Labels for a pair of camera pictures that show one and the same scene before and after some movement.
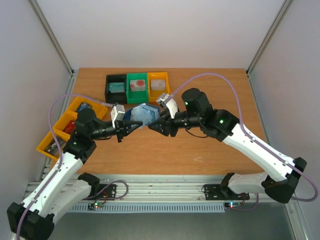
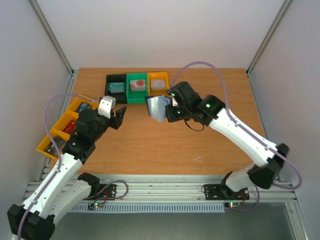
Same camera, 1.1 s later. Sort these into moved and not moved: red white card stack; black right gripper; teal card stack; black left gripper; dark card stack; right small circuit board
Moved: black right gripper; black left gripper
Not moved: right small circuit board; dark card stack; teal card stack; red white card stack
